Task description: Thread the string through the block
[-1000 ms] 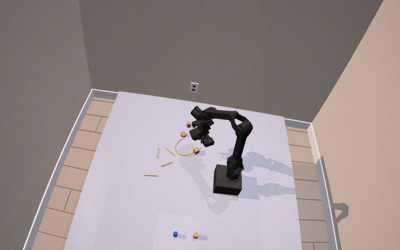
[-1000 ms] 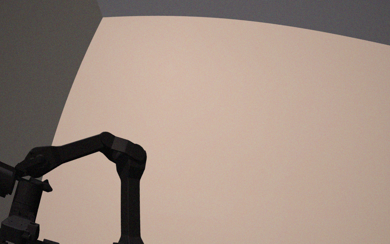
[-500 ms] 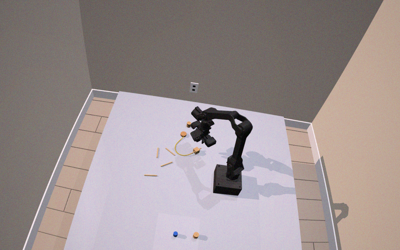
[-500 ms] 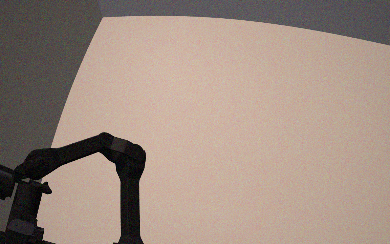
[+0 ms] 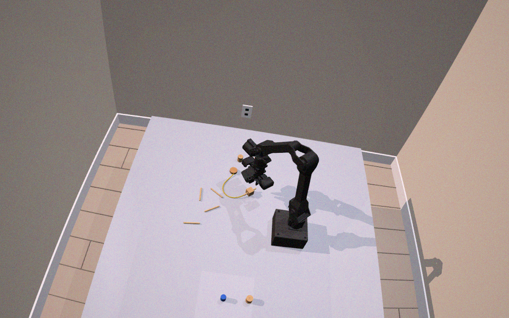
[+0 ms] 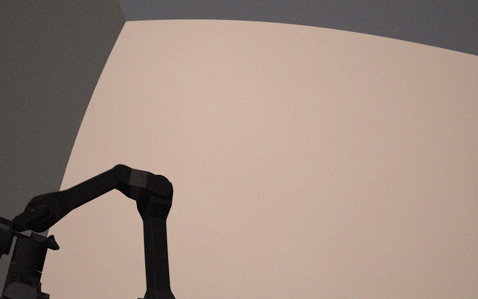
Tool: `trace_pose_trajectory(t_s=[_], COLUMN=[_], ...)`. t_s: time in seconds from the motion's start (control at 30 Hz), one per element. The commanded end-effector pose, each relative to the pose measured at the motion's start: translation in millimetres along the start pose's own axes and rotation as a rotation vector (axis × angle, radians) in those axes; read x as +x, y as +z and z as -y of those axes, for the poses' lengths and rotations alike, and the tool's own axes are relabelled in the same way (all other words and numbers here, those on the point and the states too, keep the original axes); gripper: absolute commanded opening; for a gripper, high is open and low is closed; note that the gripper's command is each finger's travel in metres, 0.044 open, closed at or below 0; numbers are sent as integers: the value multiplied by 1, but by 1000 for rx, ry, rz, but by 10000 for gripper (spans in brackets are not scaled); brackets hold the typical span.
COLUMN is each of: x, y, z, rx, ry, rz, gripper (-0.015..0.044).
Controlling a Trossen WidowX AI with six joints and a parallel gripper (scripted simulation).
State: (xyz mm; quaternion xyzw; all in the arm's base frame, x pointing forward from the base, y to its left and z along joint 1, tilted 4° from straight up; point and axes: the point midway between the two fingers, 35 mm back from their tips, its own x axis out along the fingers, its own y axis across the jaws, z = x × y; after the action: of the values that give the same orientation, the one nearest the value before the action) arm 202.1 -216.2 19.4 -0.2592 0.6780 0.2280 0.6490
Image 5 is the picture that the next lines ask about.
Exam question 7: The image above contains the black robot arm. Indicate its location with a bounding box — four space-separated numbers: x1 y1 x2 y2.
241 138 319 231

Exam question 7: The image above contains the wooden block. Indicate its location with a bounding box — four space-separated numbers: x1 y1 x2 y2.
245 187 254 196

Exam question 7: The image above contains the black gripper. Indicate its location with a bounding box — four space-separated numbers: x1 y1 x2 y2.
242 156 274 190

